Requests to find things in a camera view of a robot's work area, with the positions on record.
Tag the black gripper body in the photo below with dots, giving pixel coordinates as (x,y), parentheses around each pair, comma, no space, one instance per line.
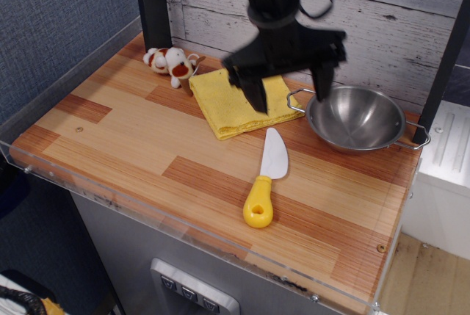
(294,47)

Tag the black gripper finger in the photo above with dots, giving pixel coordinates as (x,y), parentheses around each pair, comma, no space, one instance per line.
(322,75)
(252,88)

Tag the stainless steel colander bowl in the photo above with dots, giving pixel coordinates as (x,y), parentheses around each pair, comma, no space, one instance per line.
(354,119)

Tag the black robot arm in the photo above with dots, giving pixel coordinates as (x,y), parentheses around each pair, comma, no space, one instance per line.
(272,14)

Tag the folded yellow cloth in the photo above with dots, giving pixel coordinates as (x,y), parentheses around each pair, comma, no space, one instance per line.
(227,110)

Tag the white brown plush dog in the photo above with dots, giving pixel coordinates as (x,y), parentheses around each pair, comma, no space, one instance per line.
(175,63)

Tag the clear acrylic table guard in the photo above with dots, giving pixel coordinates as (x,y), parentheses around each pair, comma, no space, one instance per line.
(114,132)

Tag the white side cabinet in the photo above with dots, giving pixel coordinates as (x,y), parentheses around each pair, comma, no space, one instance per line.
(438,211)

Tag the grey cabinet with dispenser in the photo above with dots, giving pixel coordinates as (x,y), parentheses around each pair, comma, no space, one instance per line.
(155,269)

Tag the yellow object bottom left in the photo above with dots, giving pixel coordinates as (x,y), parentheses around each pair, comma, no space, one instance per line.
(48,307)

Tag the black right frame post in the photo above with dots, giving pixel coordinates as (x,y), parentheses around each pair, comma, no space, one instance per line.
(448,61)

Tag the black frame post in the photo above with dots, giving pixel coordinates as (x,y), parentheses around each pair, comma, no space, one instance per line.
(155,23)
(448,61)

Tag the yellow handled toy knife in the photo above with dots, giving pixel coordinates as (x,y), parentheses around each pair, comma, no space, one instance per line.
(258,210)

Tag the black left frame post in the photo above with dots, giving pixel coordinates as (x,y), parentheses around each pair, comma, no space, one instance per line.
(155,23)

